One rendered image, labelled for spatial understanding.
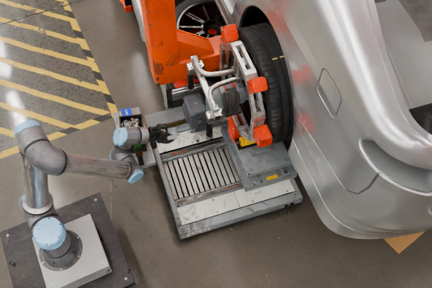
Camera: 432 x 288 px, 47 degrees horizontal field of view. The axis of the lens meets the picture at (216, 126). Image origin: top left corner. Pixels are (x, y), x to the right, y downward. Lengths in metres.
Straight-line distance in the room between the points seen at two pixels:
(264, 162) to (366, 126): 1.50
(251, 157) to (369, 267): 0.99
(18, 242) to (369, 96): 2.11
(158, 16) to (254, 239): 1.49
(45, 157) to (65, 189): 1.32
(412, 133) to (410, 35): 1.28
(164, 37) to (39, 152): 1.08
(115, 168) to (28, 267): 0.84
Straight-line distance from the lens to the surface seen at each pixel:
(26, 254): 3.05
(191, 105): 3.24
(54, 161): 2.20
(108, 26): 4.37
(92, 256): 2.84
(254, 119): 2.53
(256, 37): 2.58
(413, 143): 1.78
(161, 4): 2.74
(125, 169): 2.53
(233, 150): 3.36
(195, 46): 3.06
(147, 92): 3.85
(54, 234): 2.64
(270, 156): 3.27
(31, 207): 2.69
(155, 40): 2.90
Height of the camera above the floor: 3.01
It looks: 56 degrees down
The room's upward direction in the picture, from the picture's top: 2 degrees clockwise
